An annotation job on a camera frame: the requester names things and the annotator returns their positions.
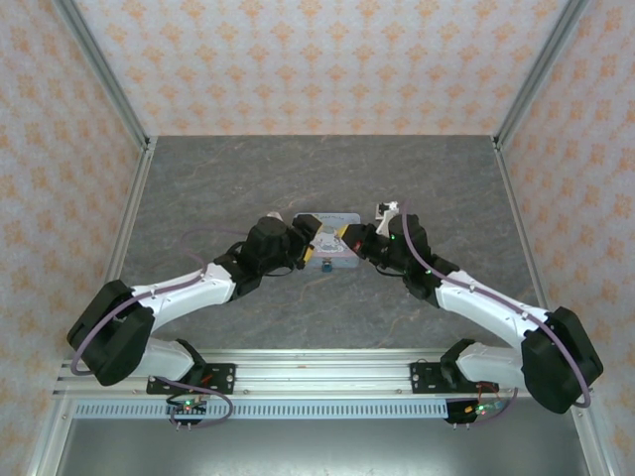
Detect aluminium frame post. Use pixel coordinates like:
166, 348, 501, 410
52, 0, 153, 150
493, 0, 590, 150

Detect aluminium lower frame rail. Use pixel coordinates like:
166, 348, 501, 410
569, 396, 617, 476
27, 396, 76, 476

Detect cartoon printed tin box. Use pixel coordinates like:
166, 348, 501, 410
292, 211, 362, 272

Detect slotted grey cable duct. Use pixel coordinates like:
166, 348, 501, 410
72, 401, 560, 418

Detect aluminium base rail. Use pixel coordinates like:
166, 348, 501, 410
52, 348, 595, 398

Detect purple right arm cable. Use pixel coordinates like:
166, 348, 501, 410
400, 199, 595, 428

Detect aluminium table side rail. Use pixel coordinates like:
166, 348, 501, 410
105, 138, 159, 298
492, 137, 553, 314

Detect small circuit board with LEDs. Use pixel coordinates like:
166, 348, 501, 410
166, 395, 209, 428
445, 396, 507, 426

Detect grey metal panel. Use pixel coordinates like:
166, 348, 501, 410
49, 418, 591, 476

